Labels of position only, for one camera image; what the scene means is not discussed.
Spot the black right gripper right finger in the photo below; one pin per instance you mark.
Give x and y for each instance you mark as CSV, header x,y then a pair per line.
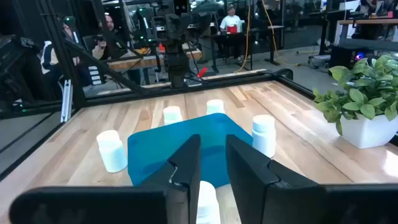
x,y
248,174

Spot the black metal frame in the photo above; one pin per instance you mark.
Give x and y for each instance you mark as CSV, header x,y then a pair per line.
x,y
63,62

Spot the black computer with purple light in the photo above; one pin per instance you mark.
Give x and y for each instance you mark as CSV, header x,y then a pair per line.
x,y
342,57

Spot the blue plastic basket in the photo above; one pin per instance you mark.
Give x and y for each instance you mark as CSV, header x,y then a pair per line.
x,y
161,146

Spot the silver aluminium bracket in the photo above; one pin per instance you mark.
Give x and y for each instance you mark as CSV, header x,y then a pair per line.
x,y
66,99

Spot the wooden top desk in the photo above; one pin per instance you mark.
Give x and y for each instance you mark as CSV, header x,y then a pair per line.
x,y
367,21

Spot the black desk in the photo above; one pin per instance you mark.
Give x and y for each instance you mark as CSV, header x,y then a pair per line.
x,y
248,31

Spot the green plant in white pot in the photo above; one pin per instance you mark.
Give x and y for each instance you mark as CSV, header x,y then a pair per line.
x,y
367,93

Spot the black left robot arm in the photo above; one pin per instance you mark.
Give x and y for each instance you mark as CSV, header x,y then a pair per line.
x,y
175,68

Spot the red box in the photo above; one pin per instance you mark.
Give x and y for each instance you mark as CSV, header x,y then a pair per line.
x,y
231,29

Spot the person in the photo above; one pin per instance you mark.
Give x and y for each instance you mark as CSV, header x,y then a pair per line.
x,y
51,59
109,34
230,21

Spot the wooden desk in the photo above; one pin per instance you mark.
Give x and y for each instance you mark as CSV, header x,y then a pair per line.
x,y
367,21
133,62

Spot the small red object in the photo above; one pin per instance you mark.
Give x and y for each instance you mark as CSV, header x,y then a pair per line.
x,y
161,48

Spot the black equipment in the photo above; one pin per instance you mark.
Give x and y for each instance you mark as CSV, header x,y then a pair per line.
x,y
15,71

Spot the white pill bottle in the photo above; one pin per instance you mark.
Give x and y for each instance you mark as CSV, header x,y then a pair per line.
x,y
263,133
112,152
172,114
215,106
207,202

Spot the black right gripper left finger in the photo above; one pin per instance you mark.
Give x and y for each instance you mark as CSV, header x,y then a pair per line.
x,y
186,161

